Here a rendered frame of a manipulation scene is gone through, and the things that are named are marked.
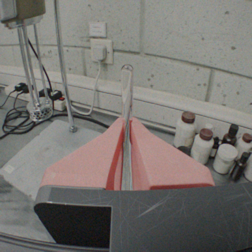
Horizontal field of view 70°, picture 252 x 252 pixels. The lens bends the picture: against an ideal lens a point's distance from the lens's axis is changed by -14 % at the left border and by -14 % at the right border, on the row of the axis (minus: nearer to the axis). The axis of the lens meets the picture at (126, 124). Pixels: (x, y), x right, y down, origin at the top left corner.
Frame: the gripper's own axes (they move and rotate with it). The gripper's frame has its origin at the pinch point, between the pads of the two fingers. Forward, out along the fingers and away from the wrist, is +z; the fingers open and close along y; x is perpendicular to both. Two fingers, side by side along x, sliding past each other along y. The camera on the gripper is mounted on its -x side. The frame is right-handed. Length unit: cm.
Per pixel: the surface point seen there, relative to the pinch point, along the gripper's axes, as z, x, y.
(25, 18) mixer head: 28.5, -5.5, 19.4
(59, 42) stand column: 42.2, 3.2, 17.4
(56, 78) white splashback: 65, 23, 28
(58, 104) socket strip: 57, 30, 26
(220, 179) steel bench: 23.1, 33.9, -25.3
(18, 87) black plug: 68, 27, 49
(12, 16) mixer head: 26.2, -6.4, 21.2
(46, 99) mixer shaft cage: 33.9, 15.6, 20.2
